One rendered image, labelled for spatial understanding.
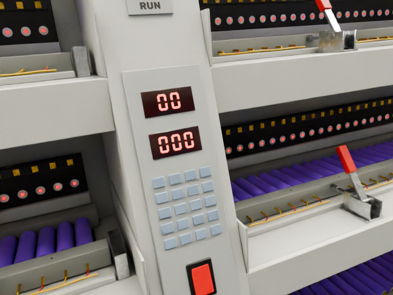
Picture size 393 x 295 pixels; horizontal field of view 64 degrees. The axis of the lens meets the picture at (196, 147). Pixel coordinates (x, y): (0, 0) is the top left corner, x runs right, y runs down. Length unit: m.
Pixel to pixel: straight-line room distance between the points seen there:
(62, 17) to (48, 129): 0.25
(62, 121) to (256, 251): 0.23
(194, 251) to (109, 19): 0.21
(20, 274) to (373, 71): 0.44
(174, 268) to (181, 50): 0.19
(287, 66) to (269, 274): 0.21
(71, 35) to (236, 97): 0.27
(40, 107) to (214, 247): 0.19
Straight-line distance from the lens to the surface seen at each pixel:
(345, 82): 0.40
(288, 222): 0.40
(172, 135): 0.27
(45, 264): 0.35
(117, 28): 0.29
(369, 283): 0.62
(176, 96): 0.28
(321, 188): 0.45
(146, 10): 0.30
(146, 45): 0.29
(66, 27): 0.50
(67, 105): 0.28
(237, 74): 0.31
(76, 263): 0.35
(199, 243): 0.29
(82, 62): 0.32
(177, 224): 0.28
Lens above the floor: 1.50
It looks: 3 degrees down
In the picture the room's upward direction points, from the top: 10 degrees counter-clockwise
